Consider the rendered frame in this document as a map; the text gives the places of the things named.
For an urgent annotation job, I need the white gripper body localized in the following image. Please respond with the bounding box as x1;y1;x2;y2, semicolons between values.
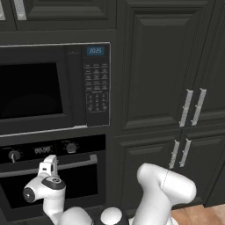
42;154;60;177

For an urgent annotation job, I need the dark overhead cupboard door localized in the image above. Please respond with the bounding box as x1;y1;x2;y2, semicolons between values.
11;0;118;32
0;0;18;33

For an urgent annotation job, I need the grey oven knob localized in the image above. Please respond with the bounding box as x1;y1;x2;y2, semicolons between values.
8;149;22;163
65;142;77;155

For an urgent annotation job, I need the short dark cupboard door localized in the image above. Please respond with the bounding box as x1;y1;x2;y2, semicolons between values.
114;131;183;211
178;127;225;207

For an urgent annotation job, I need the black oven door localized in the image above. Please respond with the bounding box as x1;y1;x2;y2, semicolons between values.
0;149;107;219

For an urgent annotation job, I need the silver overhead cupboard handle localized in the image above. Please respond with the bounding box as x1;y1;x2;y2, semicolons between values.
13;0;28;22
0;0;6;22

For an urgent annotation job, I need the long silver cupboard handle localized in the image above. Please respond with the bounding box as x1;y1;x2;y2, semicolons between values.
191;87;207;127
178;89;194;128

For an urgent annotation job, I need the black microwave door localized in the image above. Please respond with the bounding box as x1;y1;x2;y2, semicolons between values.
0;45;87;136

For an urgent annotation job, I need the short silver cupboard handle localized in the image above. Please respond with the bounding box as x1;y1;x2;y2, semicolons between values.
168;139;181;171
178;138;192;169

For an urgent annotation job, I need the black built-in oven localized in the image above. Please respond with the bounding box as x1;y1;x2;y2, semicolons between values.
0;134;107;221

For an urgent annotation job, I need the tall dark cupboard door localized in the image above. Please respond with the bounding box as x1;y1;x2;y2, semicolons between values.
187;0;225;130
117;0;216;134

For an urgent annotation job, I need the grey oven door handle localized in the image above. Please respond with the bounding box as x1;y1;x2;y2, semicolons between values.
0;154;98;178

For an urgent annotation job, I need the black microwave oven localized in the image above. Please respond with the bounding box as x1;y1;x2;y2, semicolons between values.
0;42;112;137

